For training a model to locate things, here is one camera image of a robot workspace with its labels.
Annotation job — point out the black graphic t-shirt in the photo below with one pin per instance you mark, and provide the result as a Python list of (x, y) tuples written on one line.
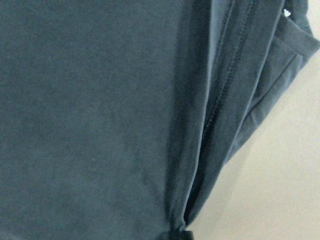
[(117, 116)]

